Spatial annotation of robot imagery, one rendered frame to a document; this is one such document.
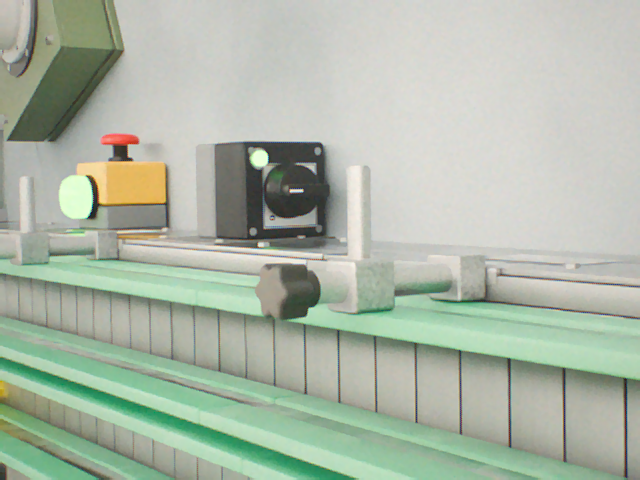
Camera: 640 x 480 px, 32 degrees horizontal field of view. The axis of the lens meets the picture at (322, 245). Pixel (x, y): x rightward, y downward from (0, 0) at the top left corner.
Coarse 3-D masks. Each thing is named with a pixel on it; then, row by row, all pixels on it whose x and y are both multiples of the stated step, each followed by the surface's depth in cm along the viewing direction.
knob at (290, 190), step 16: (272, 176) 89; (288, 176) 88; (304, 176) 89; (272, 192) 89; (288, 192) 87; (304, 192) 88; (320, 192) 89; (272, 208) 90; (288, 208) 89; (304, 208) 89
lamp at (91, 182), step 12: (72, 180) 113; (84, 180) 114; (60, 192) 114; (72, 192) 113; (84, 192) 113; (96, 192) 113; (72, 204) 113; (84, 204) 113; (96, 204) 114; (72, 216) 114; (84, 216) 114
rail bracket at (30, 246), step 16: (32, 192) 94; (32, 208) 94; (32, 224) 94; (16, 240) 93; (32, 240) 93; (48, 240) 94; (64, 240) 95; (80, 240) 96; (96, 240) 96; (112, 240) 97; (0, 256) 92; (16, 256) 93; (32, 256) 93; (48, 256) 94; (96, 256) 97; (112, 256) 97
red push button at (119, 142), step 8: (104, 136) 116; (112, 136) 115; (120, 136) 115; (128, 136) 116; (136, 136) 117; (104, 144) 116; (112, 144) 115; (120, 144) 116; (128, 144) 116; (136, 144) 117; (112, 152) 117; (120, 152) 116
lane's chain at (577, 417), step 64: (64, 320) 108; (128, 320) 97; (192, 320) 87; (256, 320) 79; (320, 384) 73; (384, 384) 68; (448, 384) 63; (512, 384) 59; (576, 384) 55; (576, 448) 55
